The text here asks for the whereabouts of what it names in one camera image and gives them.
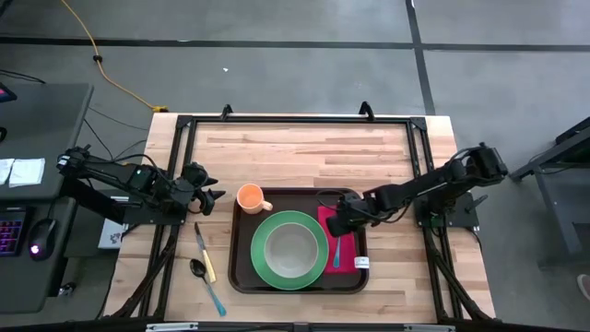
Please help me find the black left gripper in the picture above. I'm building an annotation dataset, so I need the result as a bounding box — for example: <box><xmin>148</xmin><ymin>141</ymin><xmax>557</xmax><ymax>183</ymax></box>
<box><xmin>181</xmin><ymin>160</ymin><xmax>227</xmax><ymax>218</ymax></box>

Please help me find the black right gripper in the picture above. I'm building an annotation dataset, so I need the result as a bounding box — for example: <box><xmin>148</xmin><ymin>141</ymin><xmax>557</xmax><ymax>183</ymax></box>
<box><xmin>324</xmin><ymin>192</ymin><xmax>386</xmax><ymax>238</ymax></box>

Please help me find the red cloth napkin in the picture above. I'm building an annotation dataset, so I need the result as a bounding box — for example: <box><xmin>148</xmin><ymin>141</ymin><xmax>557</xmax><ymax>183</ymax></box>
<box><xmin>316</xmin><ymin>205</ymin><xmax>371</xmax><ymax>276</ymax></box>

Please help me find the beige mug orange inside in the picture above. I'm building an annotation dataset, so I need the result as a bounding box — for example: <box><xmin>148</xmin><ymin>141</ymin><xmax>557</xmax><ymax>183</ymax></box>
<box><xmin>236</xmin><ymin>183</ymin><xmax>275</xmax><ymax>216</ymax></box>

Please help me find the pale grey bowl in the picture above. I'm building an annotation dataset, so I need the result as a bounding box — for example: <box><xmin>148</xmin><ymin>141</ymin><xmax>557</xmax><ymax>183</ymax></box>
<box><xmin>264</xmin><ymin>222</ymin><xmax>321</xmax><ymax>279</ymax></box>

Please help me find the knife with yellow handle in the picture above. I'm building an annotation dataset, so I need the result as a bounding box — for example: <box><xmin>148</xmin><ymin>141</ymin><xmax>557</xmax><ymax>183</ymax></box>
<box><xmin>193</xmin><ymin>221</ymin><xmax>218</xmax><ymax>284</ymax></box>

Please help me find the green plate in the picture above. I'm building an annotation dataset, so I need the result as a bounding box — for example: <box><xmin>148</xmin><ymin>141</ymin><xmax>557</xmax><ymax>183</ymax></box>
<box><xmin>250</xmin><ymin>210</ymin><xmax>331</xmax><ymax>292</ymax></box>

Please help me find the brown plastic tray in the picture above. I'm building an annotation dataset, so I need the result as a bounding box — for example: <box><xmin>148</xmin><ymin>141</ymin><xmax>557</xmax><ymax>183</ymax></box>
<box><xmin>228</xmin><ymin>187</ymin><xmax>371</xmax><ymax>296</ymax></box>

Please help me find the white printed box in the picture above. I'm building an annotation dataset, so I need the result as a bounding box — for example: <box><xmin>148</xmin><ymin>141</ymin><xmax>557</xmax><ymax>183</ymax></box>
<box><xmin>97</xmin><ymin>218</ymin><xmax>129</xmax><ymax>251</ymax></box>

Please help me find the grey desk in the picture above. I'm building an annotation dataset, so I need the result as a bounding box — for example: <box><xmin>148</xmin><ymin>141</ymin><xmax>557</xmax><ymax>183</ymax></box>
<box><xmin>0</xmin><ymin>82</ymin><xmax>95</xmax><ymax>315</ymax></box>

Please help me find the black computer mouse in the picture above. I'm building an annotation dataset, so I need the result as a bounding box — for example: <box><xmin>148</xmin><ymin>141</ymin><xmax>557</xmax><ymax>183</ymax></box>
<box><xmin>28</xmin><ymin>218</ymin><xmax>58</xmax><ymax>262</ymax></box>

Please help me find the white paper sheet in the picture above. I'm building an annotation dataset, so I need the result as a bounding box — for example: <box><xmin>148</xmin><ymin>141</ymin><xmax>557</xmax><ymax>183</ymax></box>
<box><xmin>0</xmin><ymin>158</ymin><xmax>15</xmax><ymax>186</ymax></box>
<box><xmin>8</xmin><ymin>157</ymin><xmax>47</xmax><ymax>189</ymax></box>

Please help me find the backlit keyboard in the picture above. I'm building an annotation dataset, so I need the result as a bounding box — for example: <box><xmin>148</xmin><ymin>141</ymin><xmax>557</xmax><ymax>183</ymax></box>
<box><xmin>0</xmin><ymin>207</ymin><xmax>28</xmax><ymax>258</ymax></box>

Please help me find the black metal stand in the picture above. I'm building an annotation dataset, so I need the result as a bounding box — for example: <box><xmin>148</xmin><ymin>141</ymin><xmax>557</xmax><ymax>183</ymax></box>
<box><xmin>509</xmin><ymin>117</ymin><xmax>590</xmax><ymax>269</ymax></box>

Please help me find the pink screen device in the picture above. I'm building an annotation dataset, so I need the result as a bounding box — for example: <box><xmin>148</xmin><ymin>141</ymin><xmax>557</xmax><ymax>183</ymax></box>
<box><xmin>0</xmin><ymin>81</ymin><xmax>18</xmax><ymax>104</ymax></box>

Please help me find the person's foot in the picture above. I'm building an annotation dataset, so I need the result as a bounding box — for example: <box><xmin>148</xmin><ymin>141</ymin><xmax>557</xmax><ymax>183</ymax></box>
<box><xmin>576</xmin><ymin>273</ymin><xmax>590</xmax><ymax>302</ymax></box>

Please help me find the spoon with teal handle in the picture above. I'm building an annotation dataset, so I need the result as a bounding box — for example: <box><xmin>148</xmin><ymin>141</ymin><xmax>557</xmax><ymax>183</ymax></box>
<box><xmin>189</xmin><ymin>257</ymin><xmax>229</xmax><ymax>318</ymax></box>

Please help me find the black floor cable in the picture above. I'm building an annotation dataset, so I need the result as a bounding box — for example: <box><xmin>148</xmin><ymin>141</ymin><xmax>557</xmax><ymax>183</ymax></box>
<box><xmin>86</xmin><ymin>105</ymin><xmax>150</xmax><ymax>133</ymax></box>
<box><xmin>0</xmin><ymin>67</ymin><xmax>47</xmax><ymax>86</ymax></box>
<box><xmin>82</xmin><ymin>118</ymin><xmax>148</xmax><ymax>161</ymax></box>

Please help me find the yellow extension cable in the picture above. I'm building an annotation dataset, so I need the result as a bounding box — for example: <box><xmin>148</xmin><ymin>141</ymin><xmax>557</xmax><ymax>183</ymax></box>
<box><xmin>59</xmin><ymin>0</ymin><xmax>170</xmax><ymax>114</ymax></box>

